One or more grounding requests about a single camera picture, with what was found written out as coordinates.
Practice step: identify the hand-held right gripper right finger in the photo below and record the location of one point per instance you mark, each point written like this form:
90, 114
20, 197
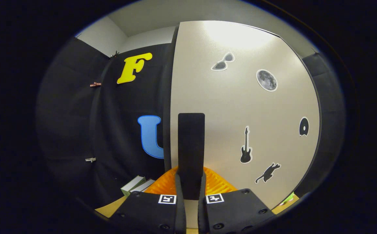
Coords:
202, 214

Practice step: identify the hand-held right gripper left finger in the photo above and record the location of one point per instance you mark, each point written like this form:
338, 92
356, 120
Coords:
181, 214

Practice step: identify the beige cabinet door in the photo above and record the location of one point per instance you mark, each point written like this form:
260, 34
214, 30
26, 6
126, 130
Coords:
224, 113

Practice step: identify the grey cabinet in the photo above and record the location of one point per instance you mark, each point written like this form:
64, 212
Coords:
167, 97

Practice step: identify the green plush toy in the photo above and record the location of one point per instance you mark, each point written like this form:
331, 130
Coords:
289, 197

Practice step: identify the silver clip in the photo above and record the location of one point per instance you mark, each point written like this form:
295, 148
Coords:
90, 159

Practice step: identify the black backdrop cloth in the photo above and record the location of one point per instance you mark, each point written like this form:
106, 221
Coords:
116, 130

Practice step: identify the red clip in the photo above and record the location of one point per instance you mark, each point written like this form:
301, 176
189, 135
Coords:
95, 84

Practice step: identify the black clip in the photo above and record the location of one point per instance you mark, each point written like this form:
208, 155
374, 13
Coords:
115, 53

